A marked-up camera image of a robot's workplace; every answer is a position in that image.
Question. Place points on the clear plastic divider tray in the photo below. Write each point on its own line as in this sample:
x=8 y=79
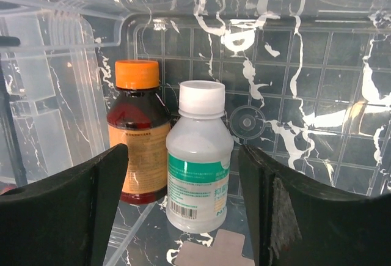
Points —
x=54 y=82

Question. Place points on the brown bottle orange cap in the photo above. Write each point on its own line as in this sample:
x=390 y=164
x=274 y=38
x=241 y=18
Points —
x=139 y=119

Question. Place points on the clear first aid box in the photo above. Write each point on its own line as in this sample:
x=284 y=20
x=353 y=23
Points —
x=307 y=81

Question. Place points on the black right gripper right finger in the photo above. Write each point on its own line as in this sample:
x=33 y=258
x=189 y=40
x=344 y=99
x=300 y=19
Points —
x=296 y=220

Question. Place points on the white bottle green label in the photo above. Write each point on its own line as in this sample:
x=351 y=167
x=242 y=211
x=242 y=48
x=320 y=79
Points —
x=199 y=148

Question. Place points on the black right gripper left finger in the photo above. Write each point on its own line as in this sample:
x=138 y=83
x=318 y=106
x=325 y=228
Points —
x=64 y=219

